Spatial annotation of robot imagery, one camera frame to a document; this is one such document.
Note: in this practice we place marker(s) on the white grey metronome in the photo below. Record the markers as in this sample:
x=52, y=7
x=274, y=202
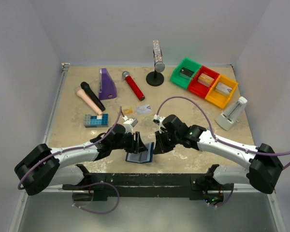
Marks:
x=228, y=118

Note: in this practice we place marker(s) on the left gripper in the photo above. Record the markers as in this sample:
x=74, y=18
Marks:
x=135, y=142

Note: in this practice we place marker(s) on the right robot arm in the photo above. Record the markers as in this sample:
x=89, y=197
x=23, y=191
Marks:
x=257, y=166

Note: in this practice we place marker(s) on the aluminium front frame rail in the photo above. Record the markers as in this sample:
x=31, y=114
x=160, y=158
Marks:
x=70, y=179

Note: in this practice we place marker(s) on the purple metronome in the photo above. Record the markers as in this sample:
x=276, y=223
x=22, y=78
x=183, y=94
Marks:
x=107, y=87

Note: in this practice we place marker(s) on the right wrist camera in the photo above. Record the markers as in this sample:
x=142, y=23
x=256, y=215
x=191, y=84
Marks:
x=159, y=120

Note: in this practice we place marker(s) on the blue grey brick block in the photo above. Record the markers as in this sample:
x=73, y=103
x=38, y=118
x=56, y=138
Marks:
x=96, y=121

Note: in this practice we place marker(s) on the red storage bin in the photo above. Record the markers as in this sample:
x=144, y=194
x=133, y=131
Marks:
x=197, y=88

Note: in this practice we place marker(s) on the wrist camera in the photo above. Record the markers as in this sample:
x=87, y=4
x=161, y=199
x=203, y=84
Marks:
x=159, y=120
x=129, y=124

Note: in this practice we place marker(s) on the tan card in red bin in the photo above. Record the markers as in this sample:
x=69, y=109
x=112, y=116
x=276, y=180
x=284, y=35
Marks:
x=205, y=80

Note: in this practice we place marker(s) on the yellow storage bin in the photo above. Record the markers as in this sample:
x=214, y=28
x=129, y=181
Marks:
x=218, y=99

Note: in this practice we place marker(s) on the aluminium frame rail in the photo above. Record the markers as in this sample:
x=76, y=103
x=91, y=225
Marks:
x=48, y=131
x=70, y=179

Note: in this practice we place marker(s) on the silver white credit card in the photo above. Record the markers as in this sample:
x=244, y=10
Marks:
x=144, y=109

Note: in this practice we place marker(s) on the aluminium left frame rail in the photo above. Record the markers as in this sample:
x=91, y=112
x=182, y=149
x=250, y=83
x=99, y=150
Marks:
x=48, y=131

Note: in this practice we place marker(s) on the dark card in green bin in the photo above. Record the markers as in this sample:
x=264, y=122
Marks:
x=186, y=73

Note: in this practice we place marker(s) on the pink microphone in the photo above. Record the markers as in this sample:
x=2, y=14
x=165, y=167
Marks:
x=81, y=94

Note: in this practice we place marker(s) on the gold VIP card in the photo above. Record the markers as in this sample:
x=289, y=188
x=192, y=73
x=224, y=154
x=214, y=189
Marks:
x=126, y=110

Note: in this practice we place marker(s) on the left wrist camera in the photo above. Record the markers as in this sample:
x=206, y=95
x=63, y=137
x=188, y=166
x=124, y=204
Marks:
x=129, y=124

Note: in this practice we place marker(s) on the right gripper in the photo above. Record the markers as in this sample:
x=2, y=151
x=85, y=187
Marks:
x=160, y=142

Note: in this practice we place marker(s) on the blue leather card holder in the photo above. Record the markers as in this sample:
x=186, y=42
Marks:
x=142, y=157

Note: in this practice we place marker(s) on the green storage bin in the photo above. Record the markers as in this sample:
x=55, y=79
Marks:
x=185, y=63

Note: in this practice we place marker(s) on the black microphone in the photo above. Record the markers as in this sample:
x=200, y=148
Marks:
x=86, y=87

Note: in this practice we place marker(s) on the red microphone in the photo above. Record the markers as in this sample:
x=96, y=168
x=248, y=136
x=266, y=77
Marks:
x=127, y=77

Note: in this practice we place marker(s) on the black microphone stand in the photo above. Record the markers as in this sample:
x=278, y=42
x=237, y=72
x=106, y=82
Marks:
x=155, y=78

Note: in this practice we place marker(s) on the white card in yellow bin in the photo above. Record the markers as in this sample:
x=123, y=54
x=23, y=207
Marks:
x=223, y=89

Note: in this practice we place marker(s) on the glitter microphone on stand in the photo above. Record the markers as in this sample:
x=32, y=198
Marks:
x=158, y=60

